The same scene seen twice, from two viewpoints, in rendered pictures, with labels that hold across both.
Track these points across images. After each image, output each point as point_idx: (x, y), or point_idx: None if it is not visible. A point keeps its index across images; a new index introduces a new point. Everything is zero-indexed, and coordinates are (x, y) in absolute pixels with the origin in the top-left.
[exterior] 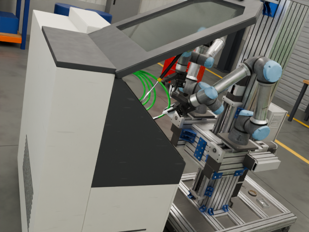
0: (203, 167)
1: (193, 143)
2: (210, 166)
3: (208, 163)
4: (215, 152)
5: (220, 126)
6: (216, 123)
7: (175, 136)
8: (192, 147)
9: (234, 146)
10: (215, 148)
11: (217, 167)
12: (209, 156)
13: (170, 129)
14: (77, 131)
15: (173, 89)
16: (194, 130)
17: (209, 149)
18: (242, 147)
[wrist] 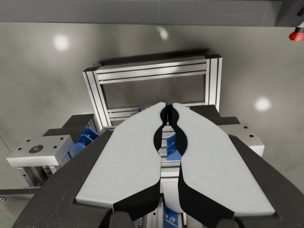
0: (89, 119)
1: (165, 142)
2: (68, 128)
3: (78, 128)
4: (32, 147)
5: (140, 221)
6: (151, 222)
7: (206, 116)
8: (165, 135)
9: (6, 194)
10: (30, 154)
11: (48, 135)
12: (72, 138)
13: (236, 118)
14: None
15: (100, 170)
16: (179, 161)
17: (57, 143)
18: (10, 208)
